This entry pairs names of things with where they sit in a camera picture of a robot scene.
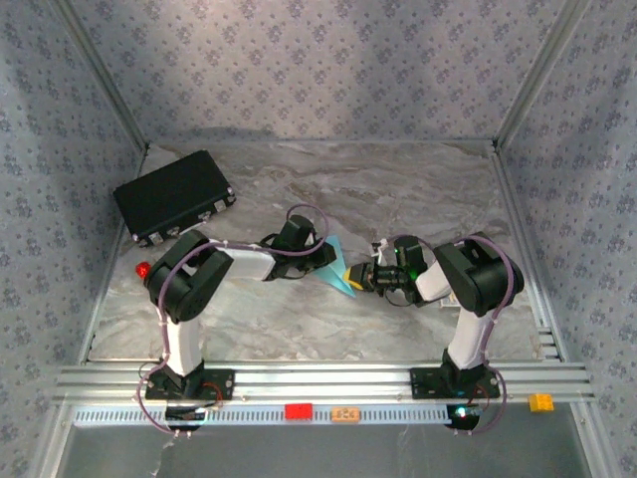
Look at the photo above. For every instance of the orange toy brick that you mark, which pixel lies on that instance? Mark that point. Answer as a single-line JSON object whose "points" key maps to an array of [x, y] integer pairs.
{"points": [[345, 414]]}

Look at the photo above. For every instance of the red glitter cylinder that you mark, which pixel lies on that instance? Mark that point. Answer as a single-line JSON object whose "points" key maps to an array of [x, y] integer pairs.
{"points": [[143, 270]]}

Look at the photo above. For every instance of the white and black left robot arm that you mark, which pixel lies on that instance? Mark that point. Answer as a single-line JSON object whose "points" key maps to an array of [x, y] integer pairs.
{"points": [[184, 348]]}

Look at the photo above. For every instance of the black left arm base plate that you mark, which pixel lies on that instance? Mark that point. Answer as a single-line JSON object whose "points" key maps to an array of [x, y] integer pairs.
{"points": [[224, 383]]}

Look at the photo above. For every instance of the aluminium side rail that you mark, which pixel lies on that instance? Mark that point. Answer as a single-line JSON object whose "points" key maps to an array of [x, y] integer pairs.
{"points": [[520, 224], [91, 338]]}

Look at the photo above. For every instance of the black hard case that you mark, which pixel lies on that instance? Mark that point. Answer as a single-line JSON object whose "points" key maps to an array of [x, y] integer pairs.
{"points": [[169, 194]]}

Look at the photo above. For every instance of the aluminium frame post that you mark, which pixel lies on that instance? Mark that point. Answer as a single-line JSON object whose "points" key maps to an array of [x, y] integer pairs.
{"points": [[537, 74], [105, 74]]}

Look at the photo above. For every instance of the red toy brick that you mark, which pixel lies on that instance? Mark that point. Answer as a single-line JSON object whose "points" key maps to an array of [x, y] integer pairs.
{"points": [[298, 411]]}

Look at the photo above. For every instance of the yellow toy brick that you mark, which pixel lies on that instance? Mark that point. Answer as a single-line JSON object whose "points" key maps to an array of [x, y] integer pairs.
{"points": [[541, 402]]}

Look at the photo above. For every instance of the light blue paper sheet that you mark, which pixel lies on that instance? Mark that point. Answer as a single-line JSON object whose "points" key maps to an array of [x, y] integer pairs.
{"points": [[338, 279]]}

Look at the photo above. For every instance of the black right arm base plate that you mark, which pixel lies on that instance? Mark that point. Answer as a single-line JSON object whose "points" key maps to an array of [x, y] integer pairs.
{"points": [[423, 383]]}

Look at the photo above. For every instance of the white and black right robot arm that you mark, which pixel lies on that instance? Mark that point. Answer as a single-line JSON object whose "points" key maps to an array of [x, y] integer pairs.
{"points": [[470, 343]]}

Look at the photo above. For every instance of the aluminium mounting rail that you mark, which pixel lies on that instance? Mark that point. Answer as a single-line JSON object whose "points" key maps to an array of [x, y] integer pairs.
{"points": [[318, 383]]}

